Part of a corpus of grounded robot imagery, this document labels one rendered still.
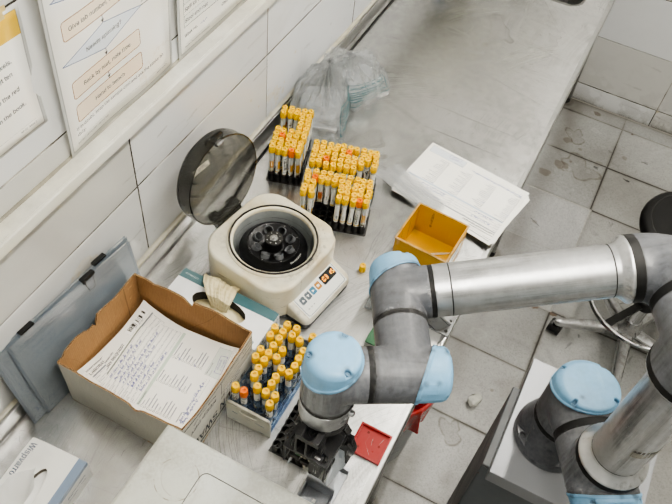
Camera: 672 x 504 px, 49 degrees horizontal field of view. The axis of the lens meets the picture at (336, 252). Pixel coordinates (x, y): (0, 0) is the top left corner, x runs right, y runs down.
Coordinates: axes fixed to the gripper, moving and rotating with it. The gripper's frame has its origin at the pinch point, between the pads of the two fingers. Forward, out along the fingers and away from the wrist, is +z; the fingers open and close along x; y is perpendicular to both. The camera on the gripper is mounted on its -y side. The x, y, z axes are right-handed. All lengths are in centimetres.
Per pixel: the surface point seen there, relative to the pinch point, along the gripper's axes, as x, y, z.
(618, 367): 58, -122, 103
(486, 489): 28, -25, 35
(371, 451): 4.5, -15.5, 24.5
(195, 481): -13.5, 15.5, -5.4
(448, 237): -4, -73, 21
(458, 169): -11, -98, 23
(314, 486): -1.1, -1.8, 19.5
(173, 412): -31.5, -0.3, 18.4
